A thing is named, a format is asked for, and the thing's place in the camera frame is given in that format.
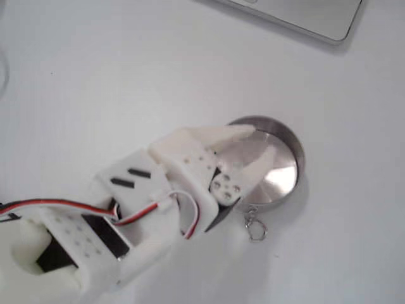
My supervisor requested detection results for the round metal bowl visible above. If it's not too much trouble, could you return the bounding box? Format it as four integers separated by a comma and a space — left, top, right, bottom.
225, 115, 308, 210

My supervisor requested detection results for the silver laptop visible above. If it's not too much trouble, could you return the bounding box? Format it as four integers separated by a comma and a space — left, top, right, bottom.
194, 0, 365, 46

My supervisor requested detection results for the red white black servo wire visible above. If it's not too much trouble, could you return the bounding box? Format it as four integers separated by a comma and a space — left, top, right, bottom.
0, 197, 169, 227
170, 192, 204, 240

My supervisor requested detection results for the metal key ring clasp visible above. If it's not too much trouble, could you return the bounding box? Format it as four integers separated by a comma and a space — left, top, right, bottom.
243, 204, 268, 244

